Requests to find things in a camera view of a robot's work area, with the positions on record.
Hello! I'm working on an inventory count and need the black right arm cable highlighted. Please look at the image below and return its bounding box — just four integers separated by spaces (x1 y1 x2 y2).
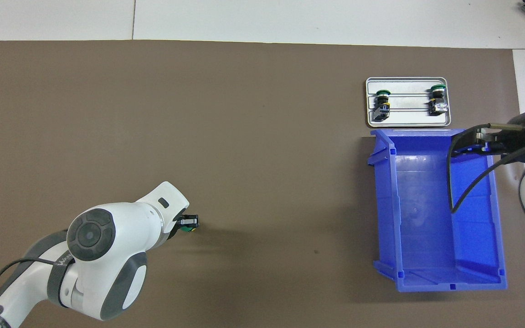
446 123 525 214

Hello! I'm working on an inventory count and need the brown table mat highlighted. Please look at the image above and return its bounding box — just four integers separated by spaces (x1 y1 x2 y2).
0 40 525 328

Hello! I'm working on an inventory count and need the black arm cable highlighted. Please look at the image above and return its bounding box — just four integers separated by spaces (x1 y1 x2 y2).
446 123 525 214
0 257 69 319

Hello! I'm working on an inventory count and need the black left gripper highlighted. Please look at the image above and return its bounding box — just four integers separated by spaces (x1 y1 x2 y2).
168 215 198 236

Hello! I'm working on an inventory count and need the grey metal tray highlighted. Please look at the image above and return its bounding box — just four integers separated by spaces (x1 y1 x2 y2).
365 77 453 128

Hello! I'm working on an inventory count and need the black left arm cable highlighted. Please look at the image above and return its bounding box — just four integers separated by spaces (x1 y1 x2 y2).
0 257 69 319

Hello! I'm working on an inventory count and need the green push button patterned block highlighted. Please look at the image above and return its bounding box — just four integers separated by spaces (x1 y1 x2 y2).
429 84 449 115

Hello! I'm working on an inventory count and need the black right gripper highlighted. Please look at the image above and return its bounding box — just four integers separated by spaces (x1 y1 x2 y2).
450 125 525 158

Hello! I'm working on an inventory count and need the blue plastic storage bin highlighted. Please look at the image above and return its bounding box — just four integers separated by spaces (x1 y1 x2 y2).
366 129 508 293

